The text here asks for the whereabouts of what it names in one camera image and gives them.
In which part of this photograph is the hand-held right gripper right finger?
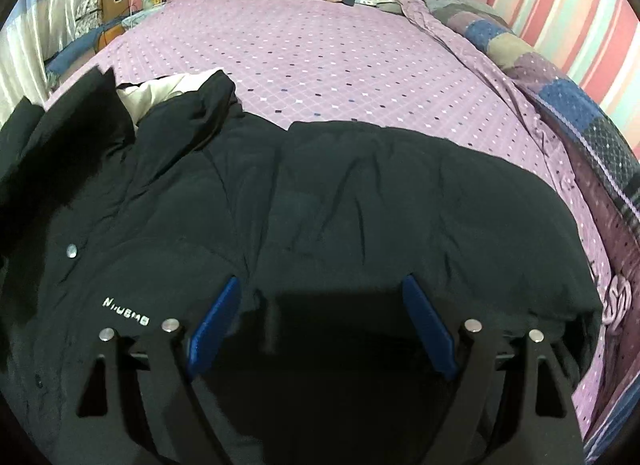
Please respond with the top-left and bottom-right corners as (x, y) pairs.
(402, 273), (587, 465)

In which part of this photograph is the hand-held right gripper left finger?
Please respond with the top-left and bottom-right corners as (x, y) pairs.
(74, 275), (246, 465)

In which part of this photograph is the black padded jacket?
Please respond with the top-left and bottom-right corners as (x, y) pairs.
(0, 66), (604, 465)

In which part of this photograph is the patchwork quilt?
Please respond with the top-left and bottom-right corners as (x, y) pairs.
(411, 0), (640, 461)

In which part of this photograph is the purple patterned bed sheet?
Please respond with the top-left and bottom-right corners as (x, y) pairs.
(42, 0), (628, 465)

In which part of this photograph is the orange brown box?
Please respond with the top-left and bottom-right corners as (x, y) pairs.
(97, 24), (126, 49)

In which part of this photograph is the grey blue fabric item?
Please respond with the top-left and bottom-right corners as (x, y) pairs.
(343, 0), (407, 15)

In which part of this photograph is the cardboard box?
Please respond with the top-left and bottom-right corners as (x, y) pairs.
(101, 0), (131, 24)

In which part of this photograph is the shiny white curtain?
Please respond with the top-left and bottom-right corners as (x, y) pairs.
(0, 0), (109, 118)

